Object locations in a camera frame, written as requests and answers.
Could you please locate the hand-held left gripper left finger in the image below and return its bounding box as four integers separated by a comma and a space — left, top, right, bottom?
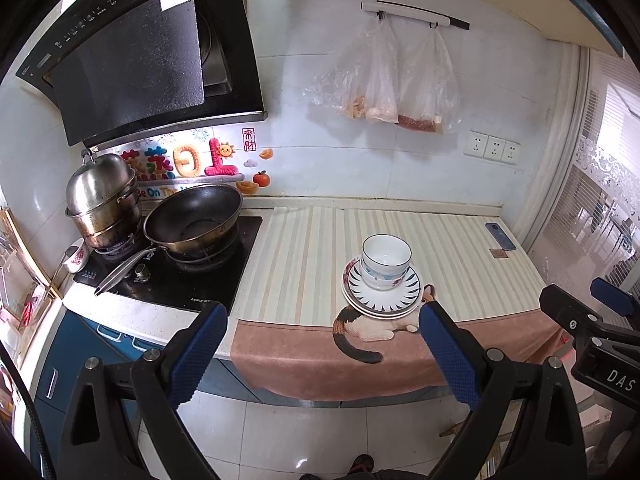
57, 301, 229, 480

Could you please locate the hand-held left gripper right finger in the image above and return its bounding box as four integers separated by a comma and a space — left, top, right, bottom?
418, 301, 590, 480

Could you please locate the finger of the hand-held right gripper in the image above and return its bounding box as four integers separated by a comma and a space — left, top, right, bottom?
590, 277, 636, 318
539, 284, 604, 334

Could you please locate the blue leaf pattern plate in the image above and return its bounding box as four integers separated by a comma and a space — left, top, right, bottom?
347, 259, 422, 311

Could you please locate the floral print bowl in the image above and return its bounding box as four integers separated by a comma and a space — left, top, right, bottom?
361, 260, 408, 291

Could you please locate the white bowl with dark rim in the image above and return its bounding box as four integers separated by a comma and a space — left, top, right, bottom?
361, 234, 413, 278

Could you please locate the black gas stove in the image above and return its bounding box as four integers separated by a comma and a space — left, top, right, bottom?
72, 215, 263, 316

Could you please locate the blue smartphone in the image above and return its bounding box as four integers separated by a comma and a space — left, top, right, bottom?
484, 222, 518, 252

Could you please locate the lace patterned glass door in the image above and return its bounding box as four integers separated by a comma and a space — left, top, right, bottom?
530, 50, 640, 301

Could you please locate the blue kitchen cabinet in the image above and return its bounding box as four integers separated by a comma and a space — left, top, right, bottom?
30, 310, 281, 480

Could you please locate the black wok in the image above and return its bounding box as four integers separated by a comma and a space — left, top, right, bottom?
94, 183, 244, 297

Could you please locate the striped cat print mat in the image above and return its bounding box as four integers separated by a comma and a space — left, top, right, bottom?
231, 205, 566, 403

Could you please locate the small red floral cup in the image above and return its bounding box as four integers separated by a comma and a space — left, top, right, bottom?
62, 245, 91, 275

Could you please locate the stainless steel steamer pot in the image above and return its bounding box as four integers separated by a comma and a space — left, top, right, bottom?
65, 149, 143, 251

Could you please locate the clear plastic bag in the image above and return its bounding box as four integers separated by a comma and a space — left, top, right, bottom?
365, 17, 401, 126
397, 25, 461, 136
310, 20, 381, 121

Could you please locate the black range hood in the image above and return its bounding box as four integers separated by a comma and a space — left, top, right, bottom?
15, 0, 266, 148

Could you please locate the black cable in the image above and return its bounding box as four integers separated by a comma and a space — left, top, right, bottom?
0, 345, 56, 480

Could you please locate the colourful letter wall sticker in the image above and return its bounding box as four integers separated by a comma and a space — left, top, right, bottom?
120, 137, 246, 196

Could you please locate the white wall hook rail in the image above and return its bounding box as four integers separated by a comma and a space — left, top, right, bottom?
361, 0, 471, 32

